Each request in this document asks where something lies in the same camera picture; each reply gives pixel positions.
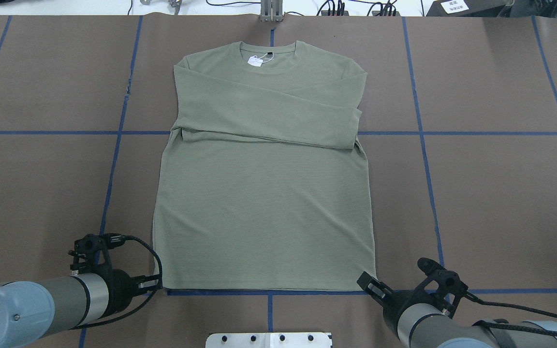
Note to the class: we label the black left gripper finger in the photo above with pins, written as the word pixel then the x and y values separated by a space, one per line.
pixel 144 279
pixel 149 286

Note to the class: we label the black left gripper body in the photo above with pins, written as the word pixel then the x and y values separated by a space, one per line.
pixel 119 282

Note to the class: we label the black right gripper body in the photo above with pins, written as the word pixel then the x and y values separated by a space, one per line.
pixel 397 302

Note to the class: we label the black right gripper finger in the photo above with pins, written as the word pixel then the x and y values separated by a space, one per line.
pixel 372 286

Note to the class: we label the olive green long-sleeve shirt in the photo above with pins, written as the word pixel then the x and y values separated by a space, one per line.
pixel 264 184

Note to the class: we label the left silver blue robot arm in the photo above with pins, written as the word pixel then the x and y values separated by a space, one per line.
pixel 32 310

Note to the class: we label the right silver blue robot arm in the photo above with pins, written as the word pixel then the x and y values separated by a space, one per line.
pixel 424 316

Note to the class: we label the white shirt tag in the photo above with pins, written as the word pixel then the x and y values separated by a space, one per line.
pixel 257 61

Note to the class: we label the black laptop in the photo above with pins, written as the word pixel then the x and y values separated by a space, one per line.
pixel 493 8

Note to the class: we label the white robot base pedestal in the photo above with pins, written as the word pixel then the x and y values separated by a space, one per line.
pixel 270 340

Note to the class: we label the aluminium frame post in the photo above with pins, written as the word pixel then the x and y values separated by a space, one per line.
pixel 271 11

